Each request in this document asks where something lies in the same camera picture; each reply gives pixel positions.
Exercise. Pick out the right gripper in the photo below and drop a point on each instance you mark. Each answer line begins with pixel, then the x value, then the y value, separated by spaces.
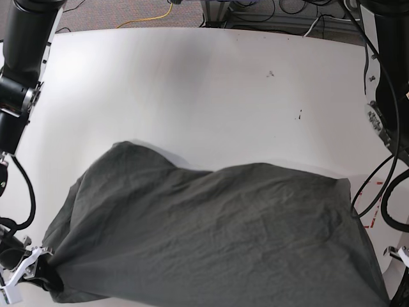
pixel 32 263

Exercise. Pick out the red tape rectangle marking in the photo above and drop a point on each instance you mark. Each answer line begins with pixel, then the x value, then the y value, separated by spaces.
pixel 365 198

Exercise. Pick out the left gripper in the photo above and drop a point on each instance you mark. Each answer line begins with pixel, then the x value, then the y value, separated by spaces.
pixel 400 254

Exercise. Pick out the dark grey t-shirt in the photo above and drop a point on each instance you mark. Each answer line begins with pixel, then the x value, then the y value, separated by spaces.
pixel 134 226

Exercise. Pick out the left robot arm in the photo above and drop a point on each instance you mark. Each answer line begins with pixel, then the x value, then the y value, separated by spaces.
pixel 383 26

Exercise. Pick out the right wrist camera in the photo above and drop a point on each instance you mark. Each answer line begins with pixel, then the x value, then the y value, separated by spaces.
pixel 10 295

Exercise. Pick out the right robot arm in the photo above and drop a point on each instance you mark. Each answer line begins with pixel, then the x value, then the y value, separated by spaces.
pixel 30 29

